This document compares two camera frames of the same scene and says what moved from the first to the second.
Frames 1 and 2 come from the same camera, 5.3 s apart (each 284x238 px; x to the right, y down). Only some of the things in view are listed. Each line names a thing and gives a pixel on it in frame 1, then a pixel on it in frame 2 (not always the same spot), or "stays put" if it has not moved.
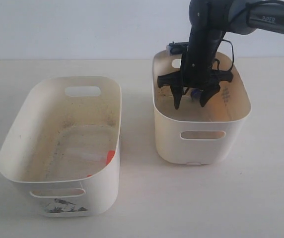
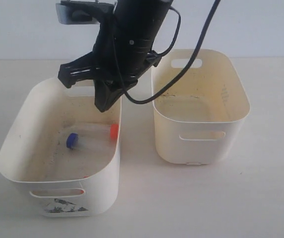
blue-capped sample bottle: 195,93 → 75,141
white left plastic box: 64,114 stays put
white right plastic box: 195,135 stays put
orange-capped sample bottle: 104,156 → 114,131
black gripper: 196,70 → 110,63
